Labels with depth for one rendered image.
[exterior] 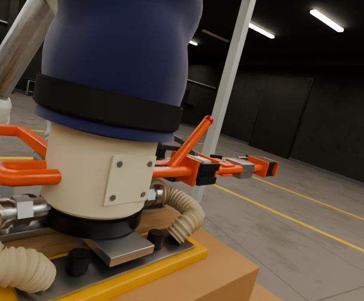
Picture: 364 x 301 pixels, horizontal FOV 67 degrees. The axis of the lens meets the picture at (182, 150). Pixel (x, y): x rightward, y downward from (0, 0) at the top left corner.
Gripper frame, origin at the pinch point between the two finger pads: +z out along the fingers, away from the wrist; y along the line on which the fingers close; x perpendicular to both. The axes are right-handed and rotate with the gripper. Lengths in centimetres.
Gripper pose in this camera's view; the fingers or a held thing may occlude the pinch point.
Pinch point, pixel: (194, 166)
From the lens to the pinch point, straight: 66.3
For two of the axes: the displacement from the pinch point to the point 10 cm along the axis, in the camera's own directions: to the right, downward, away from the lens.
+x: -6.5, -0.3, -7.6
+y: -2.3, 9.6, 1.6
